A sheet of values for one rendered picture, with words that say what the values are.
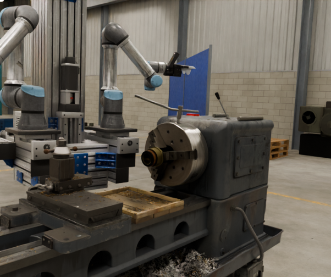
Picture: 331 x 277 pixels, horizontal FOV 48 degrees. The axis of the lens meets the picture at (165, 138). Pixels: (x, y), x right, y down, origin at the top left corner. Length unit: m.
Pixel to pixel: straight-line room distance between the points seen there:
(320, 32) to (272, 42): 1.54
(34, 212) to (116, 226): 0.34
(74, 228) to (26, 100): 0.92
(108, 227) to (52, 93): 1.17
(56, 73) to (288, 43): 10.81
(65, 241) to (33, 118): 0.96
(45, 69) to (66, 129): 0.36
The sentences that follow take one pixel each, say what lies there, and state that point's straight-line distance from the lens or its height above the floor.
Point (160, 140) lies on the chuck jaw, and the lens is 1.79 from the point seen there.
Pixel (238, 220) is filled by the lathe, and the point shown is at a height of 0.71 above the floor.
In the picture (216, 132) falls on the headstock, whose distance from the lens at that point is 1.81.
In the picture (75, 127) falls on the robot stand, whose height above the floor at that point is 1.16.
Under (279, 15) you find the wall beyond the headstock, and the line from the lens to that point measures 12.92.
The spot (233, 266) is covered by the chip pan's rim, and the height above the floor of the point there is 0.55.
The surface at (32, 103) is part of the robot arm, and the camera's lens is 2.03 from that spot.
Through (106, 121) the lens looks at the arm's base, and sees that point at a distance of 2.25.
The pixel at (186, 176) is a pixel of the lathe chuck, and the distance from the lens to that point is 1.74.
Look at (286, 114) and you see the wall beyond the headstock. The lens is 12.36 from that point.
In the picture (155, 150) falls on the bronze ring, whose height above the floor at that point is 1.11.
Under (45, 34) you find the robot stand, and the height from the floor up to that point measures 1.69.
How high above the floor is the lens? 1.34
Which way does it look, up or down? 6 degrees down
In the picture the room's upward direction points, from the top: 2 degrees clockwise
